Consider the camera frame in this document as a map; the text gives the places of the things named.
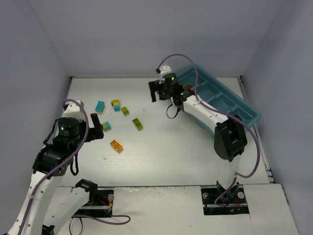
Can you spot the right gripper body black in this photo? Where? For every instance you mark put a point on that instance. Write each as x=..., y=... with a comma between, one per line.
x=158, y=89

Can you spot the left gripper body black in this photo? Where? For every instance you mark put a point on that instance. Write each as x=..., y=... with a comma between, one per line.
x=90, y=130

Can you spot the small green square lego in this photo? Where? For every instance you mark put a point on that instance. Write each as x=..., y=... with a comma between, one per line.
x=125, y=111

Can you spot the green rectangular lego brick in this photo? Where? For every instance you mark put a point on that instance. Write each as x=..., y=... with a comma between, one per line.
x=137, y=124

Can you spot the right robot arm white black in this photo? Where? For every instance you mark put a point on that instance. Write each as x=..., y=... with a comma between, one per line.
x=229, y=135

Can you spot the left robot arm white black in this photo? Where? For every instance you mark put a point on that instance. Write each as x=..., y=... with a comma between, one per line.
x=50, y=166

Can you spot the green and blue lego cube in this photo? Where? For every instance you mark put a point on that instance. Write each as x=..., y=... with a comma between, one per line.
x=106, y=126

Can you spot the blue lego on orange plate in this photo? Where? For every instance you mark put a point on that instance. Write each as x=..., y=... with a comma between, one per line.
x=100, y=107

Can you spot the orange yellow lego brick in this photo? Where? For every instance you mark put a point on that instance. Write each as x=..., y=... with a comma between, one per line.
x=116, y=146

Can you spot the green yellow blue lego stack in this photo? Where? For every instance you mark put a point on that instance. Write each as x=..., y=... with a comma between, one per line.
x=116, y=105

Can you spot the teal divided plastic tray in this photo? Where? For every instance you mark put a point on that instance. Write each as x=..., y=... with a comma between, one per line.
x=218, y=95

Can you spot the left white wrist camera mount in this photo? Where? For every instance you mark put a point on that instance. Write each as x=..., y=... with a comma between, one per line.
x=73, y=110

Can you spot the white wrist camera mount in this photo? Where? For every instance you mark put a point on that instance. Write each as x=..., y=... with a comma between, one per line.
x=163, y=70
x=73, y=110

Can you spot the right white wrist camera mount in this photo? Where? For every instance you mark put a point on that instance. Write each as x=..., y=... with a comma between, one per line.
x=163, y=70

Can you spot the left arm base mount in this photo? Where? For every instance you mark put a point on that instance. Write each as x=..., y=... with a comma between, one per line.
x=101, y=206

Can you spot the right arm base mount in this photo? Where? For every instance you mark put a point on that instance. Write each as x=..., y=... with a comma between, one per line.
x=232, y=203

